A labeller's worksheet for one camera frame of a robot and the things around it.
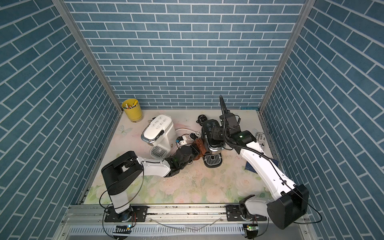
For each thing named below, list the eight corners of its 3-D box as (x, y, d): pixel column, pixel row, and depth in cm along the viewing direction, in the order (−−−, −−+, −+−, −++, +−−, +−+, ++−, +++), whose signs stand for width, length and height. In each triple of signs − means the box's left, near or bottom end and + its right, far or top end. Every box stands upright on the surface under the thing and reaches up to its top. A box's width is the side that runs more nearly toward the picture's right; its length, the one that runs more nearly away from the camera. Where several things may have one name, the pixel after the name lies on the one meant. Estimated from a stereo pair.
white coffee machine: (149, 155, 96) (138, 135, 78) (165, 134, 107) (159, 112, 89) (163, 162, 93) (155, 143, 75) (178, 140, 104) (175, 118, 86)
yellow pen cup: (126, 122, 114) (119, 109, 103) (131, 112, 121) (124, 98, 110) (141, 122, 114) (135, 109, 103) (145, 112, 121) (139, 98, 110)
